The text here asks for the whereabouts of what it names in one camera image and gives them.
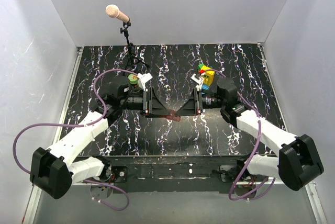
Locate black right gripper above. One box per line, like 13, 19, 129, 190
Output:
175, 87, 225, 116

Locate yellow toy brick block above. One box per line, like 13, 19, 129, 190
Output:
199, 65, 215, 86

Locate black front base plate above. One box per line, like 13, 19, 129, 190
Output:
81, 155, 265, 195

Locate pink foam microphone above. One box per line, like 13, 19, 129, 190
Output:
105, 4, 130, 23

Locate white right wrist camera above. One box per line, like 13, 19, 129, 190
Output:
191, 70, 205, 92

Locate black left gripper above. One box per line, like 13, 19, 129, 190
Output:
120, 87, 171, 118

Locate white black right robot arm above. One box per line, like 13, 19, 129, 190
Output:
175, 74, 324, 191

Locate brown weekly pill organizer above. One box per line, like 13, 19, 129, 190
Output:
165, 109, 181, 122

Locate blue grey toy bricks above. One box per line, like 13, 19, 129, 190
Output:
201, 84, 212, 96

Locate aluminium frame rail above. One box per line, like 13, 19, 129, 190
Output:
21, 47, 84, 224

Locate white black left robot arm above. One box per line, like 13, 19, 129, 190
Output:
30, 73, 171, 199

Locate green toy brick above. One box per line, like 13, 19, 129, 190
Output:
197, 63, 204, 72

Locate green lidded pill bottle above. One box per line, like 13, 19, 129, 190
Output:
128, 74, 143, 96

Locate black microphone tripod stand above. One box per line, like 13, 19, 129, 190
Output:
120, 21, 150, 70

